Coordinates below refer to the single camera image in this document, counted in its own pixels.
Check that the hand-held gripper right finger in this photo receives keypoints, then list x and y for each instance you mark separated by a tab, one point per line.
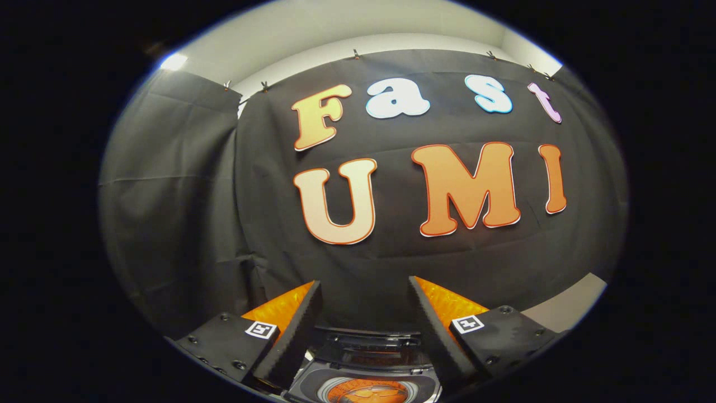
433	336

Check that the small dark washing machine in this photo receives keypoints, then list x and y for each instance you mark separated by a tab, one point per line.
313	382

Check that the ceiling light strip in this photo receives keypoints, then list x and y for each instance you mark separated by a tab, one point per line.
173	61

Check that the black backdrop cloth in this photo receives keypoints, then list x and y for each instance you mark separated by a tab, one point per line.
369	280

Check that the row of cloth clips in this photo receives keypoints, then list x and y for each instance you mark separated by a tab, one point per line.
356	55

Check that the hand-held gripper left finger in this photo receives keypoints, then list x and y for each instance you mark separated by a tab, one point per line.
299	336

